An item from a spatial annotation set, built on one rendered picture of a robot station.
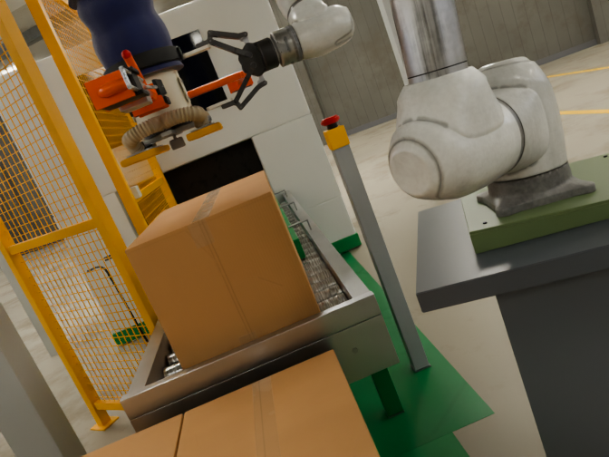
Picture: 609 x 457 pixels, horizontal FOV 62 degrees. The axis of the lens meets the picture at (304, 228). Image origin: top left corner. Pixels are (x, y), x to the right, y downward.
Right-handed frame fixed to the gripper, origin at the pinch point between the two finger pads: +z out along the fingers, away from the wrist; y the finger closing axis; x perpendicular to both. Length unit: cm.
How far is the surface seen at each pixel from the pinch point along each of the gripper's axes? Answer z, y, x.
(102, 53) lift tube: 21.5, -18.1, 19.7
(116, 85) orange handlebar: 13.2, -0.6, -39.0
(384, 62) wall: -389, 8, 1005
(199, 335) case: 27, 60, -4
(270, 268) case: 2, 50, -5
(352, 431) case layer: 0, 72, -51
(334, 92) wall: -271, 29, 1054
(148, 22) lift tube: 6.6, -21.3, 19.1
